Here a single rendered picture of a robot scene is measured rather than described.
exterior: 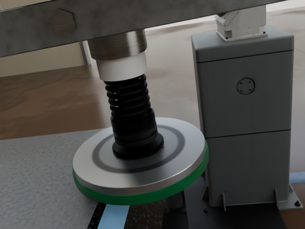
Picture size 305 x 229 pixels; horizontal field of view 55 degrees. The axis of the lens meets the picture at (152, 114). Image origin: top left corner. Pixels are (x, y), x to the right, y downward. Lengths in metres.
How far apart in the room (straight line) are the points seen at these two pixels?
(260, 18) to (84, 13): 1.05
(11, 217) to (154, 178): 0.24
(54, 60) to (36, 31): 5.44
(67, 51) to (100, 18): 5.33
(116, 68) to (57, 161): 0.29
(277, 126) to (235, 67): 0.34
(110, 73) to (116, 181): 0.14
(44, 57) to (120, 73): 5.49
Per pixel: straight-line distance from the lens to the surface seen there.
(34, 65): 6.01
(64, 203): 0.50
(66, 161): 0.61
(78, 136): 0.70
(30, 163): 0.65
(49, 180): 0.57
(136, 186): 0.38
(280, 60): 1.33
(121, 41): 0.38
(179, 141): 0.47
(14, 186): 0.59
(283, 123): 1.44
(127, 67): 0.39
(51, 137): 0.73
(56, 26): 0.36
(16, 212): 0.52
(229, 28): 1.31
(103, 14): 0.36
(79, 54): 5.62
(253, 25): 1.34
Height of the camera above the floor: 1.11
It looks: 23 degrees down
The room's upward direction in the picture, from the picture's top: 10 degrees counter-clockwise
